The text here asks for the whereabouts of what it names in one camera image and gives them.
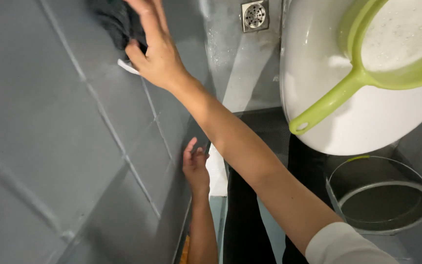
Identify clear grey plastic bucket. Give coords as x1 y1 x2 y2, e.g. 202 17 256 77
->
325 155 422 236

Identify metal floor drain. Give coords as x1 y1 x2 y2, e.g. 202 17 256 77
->
241 0 270 33

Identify green plastic water dipper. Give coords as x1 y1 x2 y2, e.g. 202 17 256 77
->
289 0 422 136

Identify white plastic basin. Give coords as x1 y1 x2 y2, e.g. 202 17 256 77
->
279 0 422 156

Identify black trousers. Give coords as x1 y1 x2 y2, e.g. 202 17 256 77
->
222 133 329 264

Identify person's right hand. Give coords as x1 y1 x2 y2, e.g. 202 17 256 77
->
123 0 194 91

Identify person's left hand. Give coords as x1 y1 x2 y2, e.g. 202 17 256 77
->
182 137 211 197

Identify dark grey cleaning cloth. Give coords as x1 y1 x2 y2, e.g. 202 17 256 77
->
87 0 149 76

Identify white sleeve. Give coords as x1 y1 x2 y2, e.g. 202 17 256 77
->
305 221 401 264

